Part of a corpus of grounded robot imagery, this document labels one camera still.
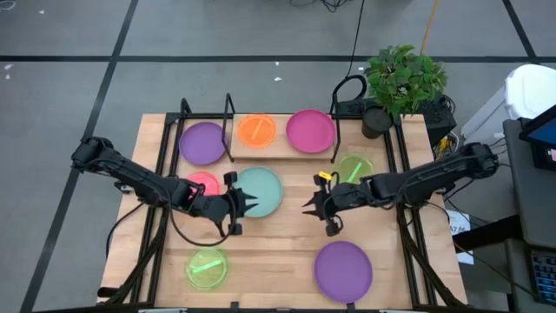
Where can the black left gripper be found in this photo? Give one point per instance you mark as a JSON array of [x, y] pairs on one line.
[[215, 208]]

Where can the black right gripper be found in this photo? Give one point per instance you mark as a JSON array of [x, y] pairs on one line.
[[347, 197]]

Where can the pale teal plate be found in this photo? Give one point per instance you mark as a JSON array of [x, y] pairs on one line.
[[265, 191]]

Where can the pink transparent plate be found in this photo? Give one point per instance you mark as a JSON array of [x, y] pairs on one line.
[[208, 182]]

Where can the green transparent plate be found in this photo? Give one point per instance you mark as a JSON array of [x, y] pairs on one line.
[[206, 269], [362, 165]]

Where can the orange transparent plate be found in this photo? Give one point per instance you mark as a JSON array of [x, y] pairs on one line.
[[249, 137]]

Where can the magenta plate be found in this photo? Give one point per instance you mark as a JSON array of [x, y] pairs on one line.
[[310, 130]]

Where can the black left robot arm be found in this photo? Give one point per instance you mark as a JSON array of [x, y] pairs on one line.
[[130, 174]]

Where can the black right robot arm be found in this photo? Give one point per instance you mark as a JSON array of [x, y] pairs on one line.
[[425, 178]]

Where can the black-framed wooden shelf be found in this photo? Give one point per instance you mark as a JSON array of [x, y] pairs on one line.
[[282, 150]]

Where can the yellow tag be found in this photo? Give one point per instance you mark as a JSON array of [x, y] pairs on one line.
[[325, 175]]

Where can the white paper sheet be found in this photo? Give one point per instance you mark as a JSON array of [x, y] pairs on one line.
[[458, 224]]

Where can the black computer box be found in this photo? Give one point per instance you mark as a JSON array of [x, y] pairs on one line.
[[438, 119]]

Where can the green plant in black pot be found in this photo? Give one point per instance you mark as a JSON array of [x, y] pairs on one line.
[[401, 78]]

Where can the black cart base bar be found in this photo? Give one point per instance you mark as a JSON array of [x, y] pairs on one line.
[[486, 232]]

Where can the grey cart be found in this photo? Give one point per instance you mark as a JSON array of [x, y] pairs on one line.
[[530, 195]]

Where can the black tablet screen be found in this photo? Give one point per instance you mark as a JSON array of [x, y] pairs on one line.
[[543, 132]]

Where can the black keypad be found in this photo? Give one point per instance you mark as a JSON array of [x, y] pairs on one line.
[[545, 278]]

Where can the white lidded bin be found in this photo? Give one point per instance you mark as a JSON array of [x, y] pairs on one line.
[[532, 91]]

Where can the black metal table frame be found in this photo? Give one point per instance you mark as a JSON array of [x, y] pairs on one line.
[[204, 116]]

